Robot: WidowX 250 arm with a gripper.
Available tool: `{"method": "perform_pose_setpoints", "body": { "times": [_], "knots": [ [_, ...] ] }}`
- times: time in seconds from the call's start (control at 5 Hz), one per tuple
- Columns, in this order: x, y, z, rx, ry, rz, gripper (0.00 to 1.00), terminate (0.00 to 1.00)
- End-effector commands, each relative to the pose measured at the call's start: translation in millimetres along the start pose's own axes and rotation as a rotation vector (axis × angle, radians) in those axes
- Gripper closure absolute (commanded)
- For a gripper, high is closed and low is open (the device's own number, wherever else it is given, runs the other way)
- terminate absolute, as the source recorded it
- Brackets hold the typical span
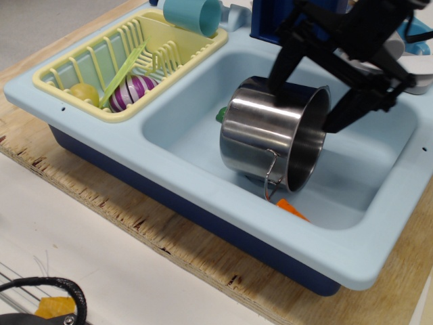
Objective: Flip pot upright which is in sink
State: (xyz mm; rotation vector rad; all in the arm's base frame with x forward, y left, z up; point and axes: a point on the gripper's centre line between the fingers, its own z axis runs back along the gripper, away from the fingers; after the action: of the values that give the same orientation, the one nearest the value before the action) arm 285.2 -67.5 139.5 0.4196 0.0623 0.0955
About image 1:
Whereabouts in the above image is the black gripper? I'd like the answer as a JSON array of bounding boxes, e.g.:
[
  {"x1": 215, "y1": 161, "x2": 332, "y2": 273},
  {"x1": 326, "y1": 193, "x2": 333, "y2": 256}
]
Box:
[{"x1": 267, "y1": 1, "x2": 416, "y2": 133}]

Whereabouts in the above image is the stainless steel pot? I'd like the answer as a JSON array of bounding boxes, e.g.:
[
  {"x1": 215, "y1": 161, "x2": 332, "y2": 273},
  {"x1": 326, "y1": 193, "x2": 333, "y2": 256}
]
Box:
[{"x1": 219, "y1": 77, "x2": 331, "y2": 200}]

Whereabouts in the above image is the light blue toy sink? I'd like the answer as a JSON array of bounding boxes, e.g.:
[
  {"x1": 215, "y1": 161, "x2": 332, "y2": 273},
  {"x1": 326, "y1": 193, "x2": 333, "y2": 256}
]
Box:
[{"x1": 3, "y1": 4, "x2": 433, "y2": 298}]

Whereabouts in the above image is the grey toy faucet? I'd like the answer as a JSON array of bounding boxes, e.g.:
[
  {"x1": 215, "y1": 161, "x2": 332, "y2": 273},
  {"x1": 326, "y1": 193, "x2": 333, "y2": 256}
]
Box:
[{"x1": 333, "y1": 35, "x2": 433, "y2": 95}]

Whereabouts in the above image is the dark blue plastic box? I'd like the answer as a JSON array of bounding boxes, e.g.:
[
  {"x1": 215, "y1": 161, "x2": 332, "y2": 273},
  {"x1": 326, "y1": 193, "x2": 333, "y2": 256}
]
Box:
[{"x1": 250, "y1": 0, "x2": 348, "y2": 44}]

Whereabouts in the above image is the white plastic plate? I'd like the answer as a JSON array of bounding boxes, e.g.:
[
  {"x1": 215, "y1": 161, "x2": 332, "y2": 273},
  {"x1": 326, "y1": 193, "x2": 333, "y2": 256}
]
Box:
[{"x1": 397, "y1": 54, "x2": 432, "y2": 75}]

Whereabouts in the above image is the green toy eggplant stem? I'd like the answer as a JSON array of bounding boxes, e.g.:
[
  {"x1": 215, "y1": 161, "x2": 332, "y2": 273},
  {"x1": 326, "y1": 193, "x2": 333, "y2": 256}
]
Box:
[{"x1": 216, "y1": 106, "x2": 227, "y2": 123}]

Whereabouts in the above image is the blue plastic scoop cup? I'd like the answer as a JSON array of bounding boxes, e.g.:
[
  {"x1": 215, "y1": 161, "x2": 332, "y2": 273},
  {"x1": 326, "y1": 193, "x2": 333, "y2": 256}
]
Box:
[{"x1": 396, "y1": 18, "x2": 432, "y2": 56}]

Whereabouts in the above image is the orange toy carrot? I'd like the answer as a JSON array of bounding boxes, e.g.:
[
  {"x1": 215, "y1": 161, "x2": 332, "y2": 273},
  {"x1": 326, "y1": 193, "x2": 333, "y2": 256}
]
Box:
[{"x1": 276, "y1": 198, "x2": 309, "y2": 222}]

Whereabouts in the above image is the teal plastic cup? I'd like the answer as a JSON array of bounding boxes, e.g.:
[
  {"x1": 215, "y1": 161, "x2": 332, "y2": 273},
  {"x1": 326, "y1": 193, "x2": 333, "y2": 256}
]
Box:
[{"x1": 162, "y1": 0, "x2": 221, "y2": 37}]

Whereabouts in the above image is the purple striped toy eggplant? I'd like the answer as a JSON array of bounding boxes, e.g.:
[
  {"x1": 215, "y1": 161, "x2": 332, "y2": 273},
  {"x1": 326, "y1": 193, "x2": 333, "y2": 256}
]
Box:
[{"x1": 108, "y1": 74, "x2": 158, "y2": 112}]

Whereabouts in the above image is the green plastic utensil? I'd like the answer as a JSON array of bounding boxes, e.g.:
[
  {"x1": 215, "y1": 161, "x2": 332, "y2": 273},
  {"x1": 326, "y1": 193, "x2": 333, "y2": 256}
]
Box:
[{"x1": 99, "y1": 38, "x2": 149, "y2": 109}]

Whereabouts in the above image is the yellow dish rack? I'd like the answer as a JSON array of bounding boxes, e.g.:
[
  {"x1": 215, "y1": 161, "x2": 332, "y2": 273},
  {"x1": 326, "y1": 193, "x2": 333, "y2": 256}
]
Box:
[{"x1": 32, "y1": 9, "x2": 228, "y2": 123}]

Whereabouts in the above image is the wooden plywood board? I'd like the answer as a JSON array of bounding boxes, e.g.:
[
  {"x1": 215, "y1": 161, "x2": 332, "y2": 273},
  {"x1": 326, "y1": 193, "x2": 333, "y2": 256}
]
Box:
[{"x1": 0, "y1": 0, "x2": 433, "y2": 325}]

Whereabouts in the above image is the yellow toy fruit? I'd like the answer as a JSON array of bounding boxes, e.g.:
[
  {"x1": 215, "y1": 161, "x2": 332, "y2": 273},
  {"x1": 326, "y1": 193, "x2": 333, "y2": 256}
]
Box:
[{"x1": 70, "y1": 83, "x2": 99, "y2": 106}]

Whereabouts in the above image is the yellow tape piece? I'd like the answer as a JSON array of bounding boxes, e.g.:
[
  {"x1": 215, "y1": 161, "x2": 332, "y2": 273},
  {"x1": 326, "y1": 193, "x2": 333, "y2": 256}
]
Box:
[{"x1": 35, "y1": 297, "x2": 76, "y2": 319}]

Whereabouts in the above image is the black cable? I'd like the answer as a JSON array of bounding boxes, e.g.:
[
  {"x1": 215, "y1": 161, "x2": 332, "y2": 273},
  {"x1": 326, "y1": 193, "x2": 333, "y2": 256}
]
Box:
[{"x1": 0, "y1": 276, "x2": 88, "y2": 325}]

